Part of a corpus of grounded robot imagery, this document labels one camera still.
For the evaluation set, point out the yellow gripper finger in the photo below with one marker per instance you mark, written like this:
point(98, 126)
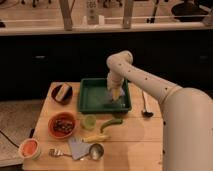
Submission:
point(116, 94)

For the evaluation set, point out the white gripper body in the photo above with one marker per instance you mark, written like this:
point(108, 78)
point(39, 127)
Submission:
point(114, 81)

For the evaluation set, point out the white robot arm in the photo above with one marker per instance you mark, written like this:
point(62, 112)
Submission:
point(187, 115)

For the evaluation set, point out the green plastic tray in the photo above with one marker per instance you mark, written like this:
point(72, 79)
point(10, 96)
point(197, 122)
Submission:
point(94, 98)

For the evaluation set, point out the green toy pepper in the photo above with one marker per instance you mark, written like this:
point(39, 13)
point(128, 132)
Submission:
point(115, 121)

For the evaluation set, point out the green cup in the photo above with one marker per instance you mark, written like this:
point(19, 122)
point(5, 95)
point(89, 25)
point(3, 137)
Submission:
point(88, 122)

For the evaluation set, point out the black ladle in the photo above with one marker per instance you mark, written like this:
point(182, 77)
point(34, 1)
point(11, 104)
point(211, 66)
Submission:
point(146, 109)

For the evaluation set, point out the yellow toy corn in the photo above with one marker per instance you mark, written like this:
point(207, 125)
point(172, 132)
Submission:
point(95, 138)

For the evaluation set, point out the dark bowl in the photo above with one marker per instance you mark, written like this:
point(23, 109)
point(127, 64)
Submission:
point(66, 98)

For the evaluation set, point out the beige sandwich block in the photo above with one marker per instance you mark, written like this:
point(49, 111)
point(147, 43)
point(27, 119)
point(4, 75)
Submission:
point(62, 92)

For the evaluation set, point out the metal measuring cup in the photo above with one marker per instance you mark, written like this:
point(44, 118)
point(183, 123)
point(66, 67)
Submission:
point(95, 151)

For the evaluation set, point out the orange bowl with food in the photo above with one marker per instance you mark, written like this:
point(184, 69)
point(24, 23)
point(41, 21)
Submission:
point(61, 125)

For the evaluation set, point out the metal fork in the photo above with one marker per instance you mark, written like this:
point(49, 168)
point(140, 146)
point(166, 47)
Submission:
point(57, 153)

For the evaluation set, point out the orange-filled white cup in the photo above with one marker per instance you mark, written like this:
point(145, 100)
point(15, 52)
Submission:
point(29, 149)

